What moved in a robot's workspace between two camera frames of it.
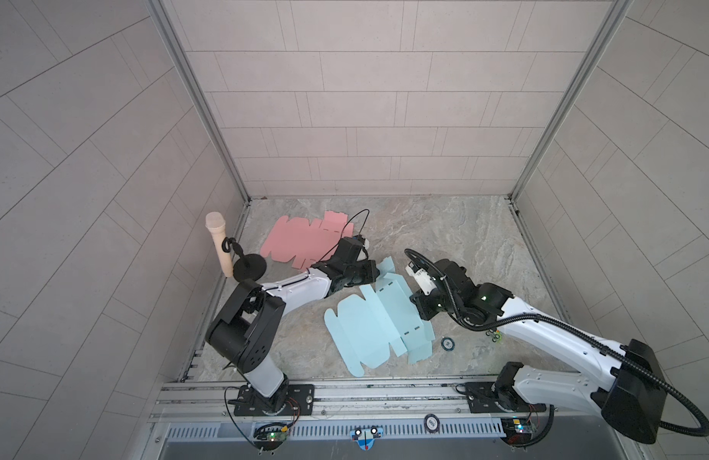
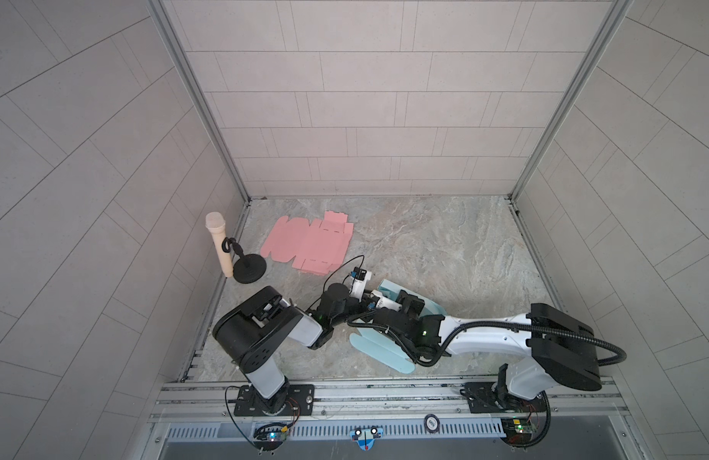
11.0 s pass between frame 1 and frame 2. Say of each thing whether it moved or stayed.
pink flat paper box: stayed
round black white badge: stayed
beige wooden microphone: stayed
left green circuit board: stayed
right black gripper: moved
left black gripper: moved
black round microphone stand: stayed
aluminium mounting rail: stayed
